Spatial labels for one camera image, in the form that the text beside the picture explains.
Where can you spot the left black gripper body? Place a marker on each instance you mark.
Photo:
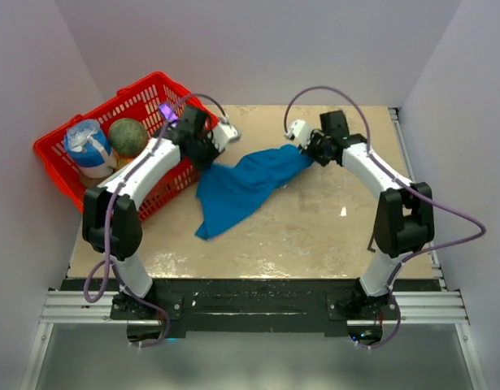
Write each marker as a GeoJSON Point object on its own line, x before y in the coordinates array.
{"type": "Point", "coordinates": [206, 151]}

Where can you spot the purple box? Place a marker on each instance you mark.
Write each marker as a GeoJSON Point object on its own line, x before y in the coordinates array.
{"type": "Point", "coordinates": [168, 113]}

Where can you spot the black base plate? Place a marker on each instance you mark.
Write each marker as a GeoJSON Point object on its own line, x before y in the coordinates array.
{"type": "Point", "coordinates": [176, 307]}

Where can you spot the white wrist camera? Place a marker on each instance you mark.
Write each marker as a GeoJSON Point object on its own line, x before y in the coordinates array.
{"type": "Point", "coordinates": [299, 131]}
{"type": "Point", "coordinates": [224, 133]}

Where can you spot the blue white wrapped package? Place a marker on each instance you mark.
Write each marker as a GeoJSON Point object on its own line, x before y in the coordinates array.
{"type": "Point", "coordinates": [89, 148]}

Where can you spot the black square frame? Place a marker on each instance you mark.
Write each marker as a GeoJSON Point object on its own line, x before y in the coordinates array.
{"type": "Point", "coordinates": [371, 245]}

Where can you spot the blue garment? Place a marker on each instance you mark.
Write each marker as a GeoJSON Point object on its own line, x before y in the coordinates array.
{"type": "Point", "coordinates": [228, 195]}

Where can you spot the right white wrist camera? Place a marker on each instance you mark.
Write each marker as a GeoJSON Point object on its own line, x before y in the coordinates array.
{"type": "Point", "coordinates": [299, 131]}

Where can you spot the red plastic basket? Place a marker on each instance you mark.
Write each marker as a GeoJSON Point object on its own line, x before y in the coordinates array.
{"type": "Point", "coordinates": [140, 101]}

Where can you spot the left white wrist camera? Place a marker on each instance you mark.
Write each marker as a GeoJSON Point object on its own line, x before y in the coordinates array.
{"type": "Point", "coordinates": [224, 133]}

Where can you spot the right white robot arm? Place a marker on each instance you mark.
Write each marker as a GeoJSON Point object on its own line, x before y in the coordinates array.
{"type": "Point", "coordinates": [404, 221]}

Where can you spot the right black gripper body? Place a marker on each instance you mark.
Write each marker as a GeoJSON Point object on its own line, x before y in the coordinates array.
{"type": "Point", "coordinates": [316, 149]}

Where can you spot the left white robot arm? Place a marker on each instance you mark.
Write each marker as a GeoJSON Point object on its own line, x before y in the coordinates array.
{"type": "Point", "coordinates": [111, 224]}

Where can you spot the green round melon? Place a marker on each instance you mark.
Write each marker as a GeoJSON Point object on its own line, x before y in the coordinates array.
{"type": "Point", "coordinates": [128, 137]}

